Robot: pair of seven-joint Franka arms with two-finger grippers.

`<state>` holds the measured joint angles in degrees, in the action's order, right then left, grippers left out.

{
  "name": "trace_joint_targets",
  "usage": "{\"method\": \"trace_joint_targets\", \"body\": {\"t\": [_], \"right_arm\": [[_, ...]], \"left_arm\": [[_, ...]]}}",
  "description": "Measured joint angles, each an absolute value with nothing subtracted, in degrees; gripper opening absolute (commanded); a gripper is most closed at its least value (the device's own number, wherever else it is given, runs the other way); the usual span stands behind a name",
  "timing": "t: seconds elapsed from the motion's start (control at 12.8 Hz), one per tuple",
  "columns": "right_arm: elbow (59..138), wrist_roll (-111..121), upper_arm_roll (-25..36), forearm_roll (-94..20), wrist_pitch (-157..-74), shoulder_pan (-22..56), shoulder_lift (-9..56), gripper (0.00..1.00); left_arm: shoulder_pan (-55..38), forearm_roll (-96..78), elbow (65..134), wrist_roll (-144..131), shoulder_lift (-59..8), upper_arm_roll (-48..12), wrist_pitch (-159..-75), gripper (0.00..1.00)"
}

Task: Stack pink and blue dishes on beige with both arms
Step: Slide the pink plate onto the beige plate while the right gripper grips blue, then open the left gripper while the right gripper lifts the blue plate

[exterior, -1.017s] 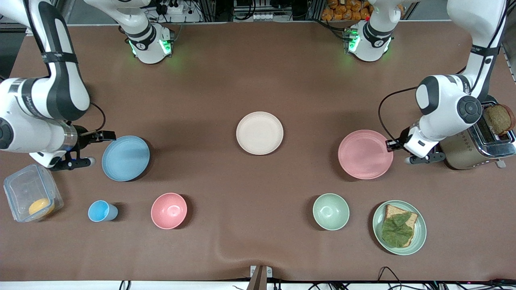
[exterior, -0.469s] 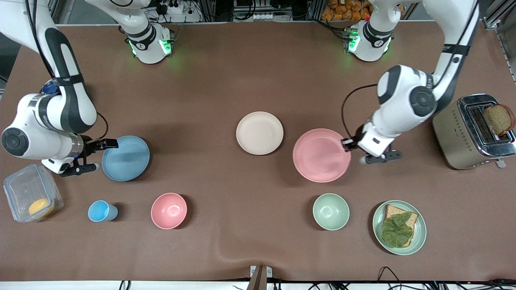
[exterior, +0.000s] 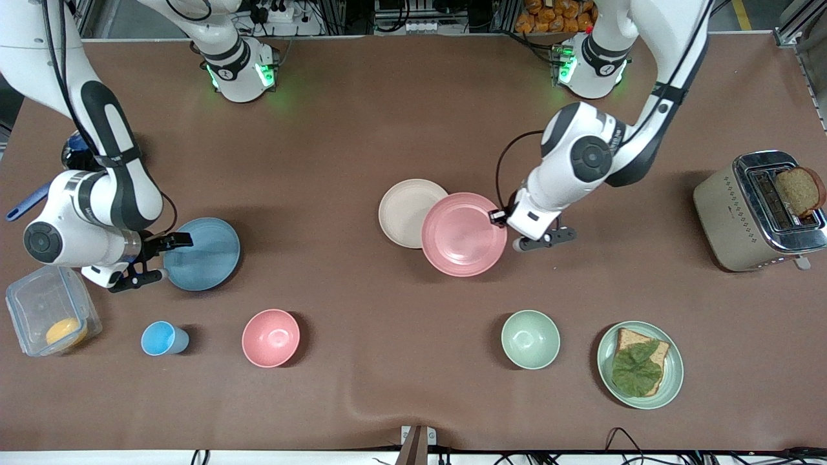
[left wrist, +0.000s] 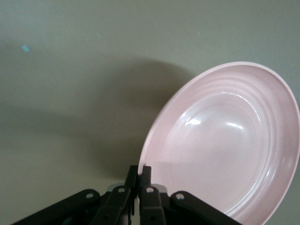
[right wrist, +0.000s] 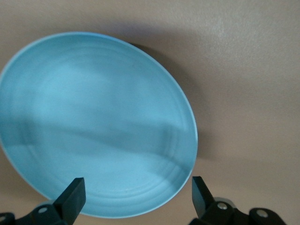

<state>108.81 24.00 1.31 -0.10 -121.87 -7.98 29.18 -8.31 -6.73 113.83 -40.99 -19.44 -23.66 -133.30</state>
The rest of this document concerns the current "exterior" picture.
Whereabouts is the blue shallow plate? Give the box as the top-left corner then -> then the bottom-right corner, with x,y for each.
162,218 -> 241,292

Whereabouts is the pink shallow plate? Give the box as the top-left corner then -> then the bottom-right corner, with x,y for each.
421,192 -> 508,278

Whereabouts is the clear plastic food container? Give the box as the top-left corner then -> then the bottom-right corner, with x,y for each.
5,263 -> 103,357

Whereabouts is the orange round food item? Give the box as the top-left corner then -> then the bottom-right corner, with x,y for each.
45,317 -> 88,347

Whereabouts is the blue plastic cup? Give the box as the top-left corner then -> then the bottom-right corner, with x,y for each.
141,321 -> 190,357

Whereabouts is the beige shallow plate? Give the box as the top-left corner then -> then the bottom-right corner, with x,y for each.
379,179 -> 449,249

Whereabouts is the green bowl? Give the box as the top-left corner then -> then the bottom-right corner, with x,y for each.
501,310 -> 561,370

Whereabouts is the pink bowl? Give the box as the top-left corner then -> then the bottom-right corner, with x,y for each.
242,309 -> 301,368

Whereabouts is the light toast slice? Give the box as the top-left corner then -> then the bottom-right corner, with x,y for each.
614,328 -> 671,397

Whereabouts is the beige and chrome toaster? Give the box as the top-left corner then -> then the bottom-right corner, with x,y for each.
693,150 -> 827,273

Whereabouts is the green lettuce leaf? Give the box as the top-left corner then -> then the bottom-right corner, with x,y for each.
611,341 -> 664,397

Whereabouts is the bag of orange buns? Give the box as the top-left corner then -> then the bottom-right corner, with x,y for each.
515,0 -> 598,34

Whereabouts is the green plate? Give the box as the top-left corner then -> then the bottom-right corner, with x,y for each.
597,321 -> 684,410

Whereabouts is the dark brown bread slice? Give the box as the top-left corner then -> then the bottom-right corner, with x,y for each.
774,167 -> 826,218

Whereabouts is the black pot with blue handle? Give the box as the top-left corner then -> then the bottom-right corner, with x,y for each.
5,132 -> 91,222

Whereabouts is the black cable loop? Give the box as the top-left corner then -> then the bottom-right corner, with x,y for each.
604,426 -> 648,464

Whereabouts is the aluminium frame profile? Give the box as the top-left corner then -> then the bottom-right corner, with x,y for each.
772,0 -> 827,130
73,0 -> 112,41

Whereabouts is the metal mounting bracket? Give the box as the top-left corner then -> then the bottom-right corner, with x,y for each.
401,425 -> 437,465

